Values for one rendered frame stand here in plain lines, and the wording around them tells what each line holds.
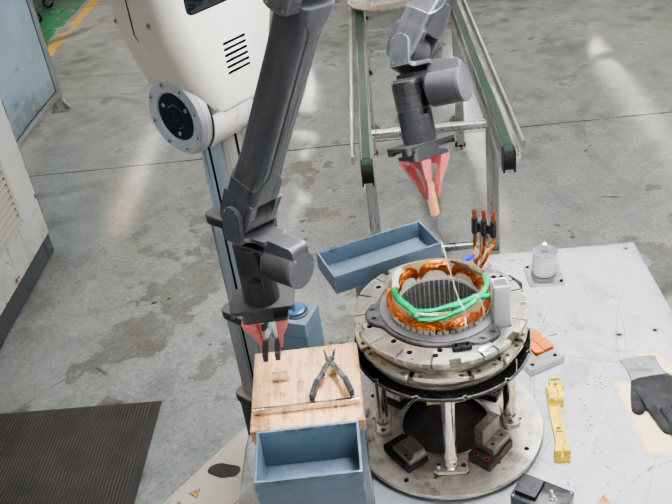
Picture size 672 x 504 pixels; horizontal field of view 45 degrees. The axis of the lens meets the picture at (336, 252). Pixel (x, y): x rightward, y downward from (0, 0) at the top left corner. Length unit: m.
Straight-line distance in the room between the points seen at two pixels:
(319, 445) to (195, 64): 0.69
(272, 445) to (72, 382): 2.04
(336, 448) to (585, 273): 0.99
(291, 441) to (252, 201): 0.43
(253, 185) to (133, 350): 2.30
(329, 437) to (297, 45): 0.66
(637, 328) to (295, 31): 1.23
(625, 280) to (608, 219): 1.75
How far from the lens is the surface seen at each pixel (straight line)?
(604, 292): 2.10
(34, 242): 4.03
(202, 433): 2.95
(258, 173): 1.14
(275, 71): 1.07
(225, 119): 1.56
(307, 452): 1.40
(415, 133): 1.35
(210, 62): 1.51
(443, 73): 1.33
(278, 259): 1.18
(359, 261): 1.79
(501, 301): 1.44
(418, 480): 1.62
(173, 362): 3.28
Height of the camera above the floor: 2.02
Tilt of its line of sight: 33 degrees down
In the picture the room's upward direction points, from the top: 8 degrees counter-clockwise
